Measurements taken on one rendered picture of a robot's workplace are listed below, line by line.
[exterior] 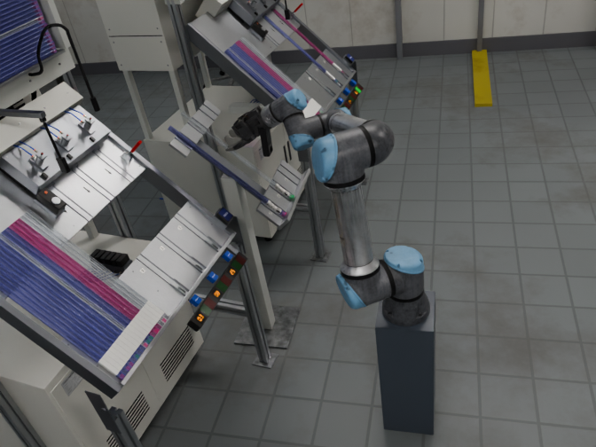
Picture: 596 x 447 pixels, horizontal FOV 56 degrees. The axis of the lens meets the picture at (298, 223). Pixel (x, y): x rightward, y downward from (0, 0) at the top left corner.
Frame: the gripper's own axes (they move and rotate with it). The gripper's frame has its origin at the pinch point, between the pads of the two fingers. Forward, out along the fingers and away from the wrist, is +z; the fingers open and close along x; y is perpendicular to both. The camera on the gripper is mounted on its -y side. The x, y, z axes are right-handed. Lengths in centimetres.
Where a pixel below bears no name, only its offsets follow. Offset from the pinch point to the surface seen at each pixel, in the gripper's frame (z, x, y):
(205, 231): 10.5, 28.5, -12.7
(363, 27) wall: 39, -331, -53
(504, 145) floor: -46, -169, -134
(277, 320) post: 45, -3, -81
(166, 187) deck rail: 16.7, 20.9, 5.7
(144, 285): 15, 59, -7
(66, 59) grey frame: 17, 14, 57
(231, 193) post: 11.2, 3.0, -13.9
